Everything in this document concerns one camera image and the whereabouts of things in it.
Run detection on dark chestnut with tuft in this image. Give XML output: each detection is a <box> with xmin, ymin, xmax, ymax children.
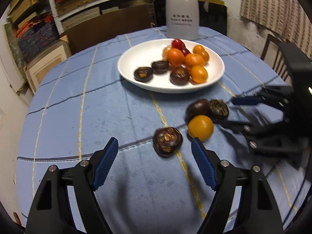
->
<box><xmin>207</xmin><ymin>99</ymin><xmax>229</xmax><ymax>121</ymax></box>

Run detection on dark chestnut carved gold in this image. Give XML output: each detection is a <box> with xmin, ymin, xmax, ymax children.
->
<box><xmin>153</xmin><ymin>127</ymin><xmax>183</xmax><ymax>158</ymax></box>

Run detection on dark red apple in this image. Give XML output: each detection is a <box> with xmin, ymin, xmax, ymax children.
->
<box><xmin>181</xmin><ymin>48</ymin><xmax>190</xmax><ymax>57</ymax></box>

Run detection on large orange tangerine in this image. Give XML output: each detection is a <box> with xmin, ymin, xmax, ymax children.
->
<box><xmin>167</xmin><ymin>48</ymin><xmax>184</xmax><ymax>67</ymax></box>

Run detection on small red tomato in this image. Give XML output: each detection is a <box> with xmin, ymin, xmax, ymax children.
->
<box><xmin>171</xmin><ymin>39</ymin><xmax>185</xmax><ymax>50</ymax></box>

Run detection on tan beige fruit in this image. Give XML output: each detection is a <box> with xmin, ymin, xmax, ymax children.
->
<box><xmin>162</xmin><ymin>45</ymin><xmax>172</xmax><ymax>61</ymax></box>

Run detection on yellow orange fruit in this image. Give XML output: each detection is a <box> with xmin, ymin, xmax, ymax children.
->
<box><xmin>188</xmin><ymin>115</ymin><xmax>214</xmax><ymax>142</ymax></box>

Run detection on dark wooden chair right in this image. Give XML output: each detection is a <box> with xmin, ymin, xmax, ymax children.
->
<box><xmin>260</xmin><ymin>34</ymin><xmax>289</xmax><ymax>82</ymax></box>

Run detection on smooth dark purple chestnut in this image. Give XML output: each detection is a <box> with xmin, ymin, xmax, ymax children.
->
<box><xmin>185</xmin><ymin>99</ymin><xmax>209</xmax><ymax>123</ymax></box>

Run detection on orange kumquat front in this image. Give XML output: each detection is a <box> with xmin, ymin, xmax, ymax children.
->
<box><xmin>190</xmin><ymin>65</ymin><xmax>208</xmax><ymax>83</ymax></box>

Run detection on orange tangerine on plate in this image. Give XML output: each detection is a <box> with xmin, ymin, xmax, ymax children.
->
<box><xmin>198</xmin><ymin>50</ymin><xmax>210</xmax><ymax>64</ymax></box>

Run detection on small orange kumquat back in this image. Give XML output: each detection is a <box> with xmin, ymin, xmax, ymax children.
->
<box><xmin>192</xmin><ymin>44</ymin><xmax>205</xmax><ymax>54</ymax></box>

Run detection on striped beige curtain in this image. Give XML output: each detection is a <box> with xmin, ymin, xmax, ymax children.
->
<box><xmin>240</xmin><ymin>0</ymin><xmax>311</xmax><ymax>58</ymax></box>

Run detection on dark chestnut plate left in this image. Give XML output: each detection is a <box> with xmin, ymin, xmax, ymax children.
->
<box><xmin>134</xmin><ymin>66</ymin><xmax>153</xmax><ymax>82</ymax></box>

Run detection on white thermos jug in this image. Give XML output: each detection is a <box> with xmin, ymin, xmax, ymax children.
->
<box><xmin>166</xmin><ymin>0</ymin><xmax>209</xmax><ymax>40</ymax></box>

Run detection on blue checked tablecloth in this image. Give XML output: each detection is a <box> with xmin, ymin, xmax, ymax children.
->
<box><xmin>16</xmin><ymin>25</ymin><xmax>305</xmax><ymax>234</ymax></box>

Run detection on white oval plate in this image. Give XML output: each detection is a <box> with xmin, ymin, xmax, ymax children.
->
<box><xmin>117</xmin><ymin>39</ymin><xmax>225</xmax><ymax>94</ymax></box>

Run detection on beige framed cabinet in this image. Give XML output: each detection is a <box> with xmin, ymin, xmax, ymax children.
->
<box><xmin>24</xmin><ymin>36</ymin><xmax>71</xmax><ymax>94</ymax></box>

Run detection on brown wooden chair back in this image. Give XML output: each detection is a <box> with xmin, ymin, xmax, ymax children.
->
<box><xmin>61</xmin><ymin>5</ymin><xmax>151</xmax><ymax>54</ymax></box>

